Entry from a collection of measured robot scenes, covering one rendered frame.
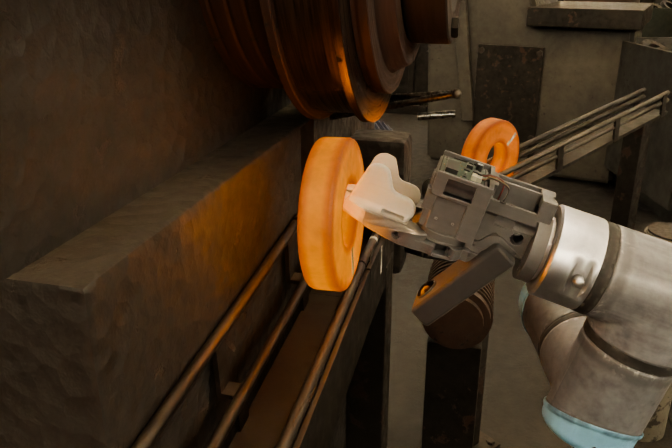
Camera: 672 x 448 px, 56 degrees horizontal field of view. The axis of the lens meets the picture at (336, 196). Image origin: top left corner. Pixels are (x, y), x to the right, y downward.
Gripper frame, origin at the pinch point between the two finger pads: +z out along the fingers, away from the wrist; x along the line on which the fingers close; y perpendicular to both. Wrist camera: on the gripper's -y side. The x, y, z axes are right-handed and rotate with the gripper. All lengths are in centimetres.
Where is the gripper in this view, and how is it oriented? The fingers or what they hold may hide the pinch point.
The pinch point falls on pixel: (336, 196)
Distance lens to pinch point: 63.4
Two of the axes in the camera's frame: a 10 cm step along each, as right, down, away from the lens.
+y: 2.6, -8.8, -3.9
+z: -9.3, -3.3, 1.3
